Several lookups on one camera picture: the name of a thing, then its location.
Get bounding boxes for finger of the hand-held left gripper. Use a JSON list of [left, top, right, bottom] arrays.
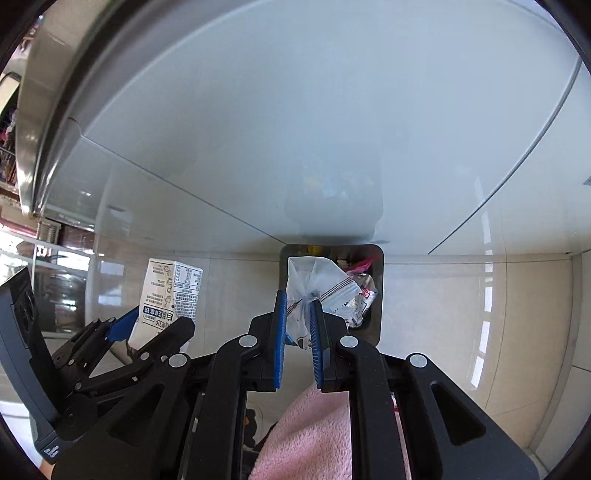
[[51, 306, 140, 371], [73, 316, 195, 403]]

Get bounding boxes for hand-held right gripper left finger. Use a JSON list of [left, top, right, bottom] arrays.
[[53, 290, 288, 480]]

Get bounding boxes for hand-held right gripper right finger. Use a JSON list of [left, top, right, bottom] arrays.
[[309, 299, 541, 480]]

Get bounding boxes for white milk carton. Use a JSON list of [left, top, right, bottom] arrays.
[[127, 258, 204, 365]]

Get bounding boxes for white plastic wrapper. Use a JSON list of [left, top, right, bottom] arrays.
[[285, 256, 363, 349]]

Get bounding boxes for square metal trash bin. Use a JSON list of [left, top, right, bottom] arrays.
[[279, 244, 386, 354]]

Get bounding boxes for silver foil wrapper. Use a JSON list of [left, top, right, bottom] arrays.
[[346, 274, 379, 329]]

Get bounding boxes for pink wrapper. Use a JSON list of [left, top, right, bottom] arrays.
[[344, 257, 374, 278]]

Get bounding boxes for pink fleece pants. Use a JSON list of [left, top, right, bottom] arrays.
[[249, 388, 411, 480]]

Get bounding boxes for cluttered shelf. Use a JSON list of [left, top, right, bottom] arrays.
[[0, 108, 21, 185]]

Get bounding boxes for white glossy cabinet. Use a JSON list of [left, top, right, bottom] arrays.
[[34, 0, 591, 259]]

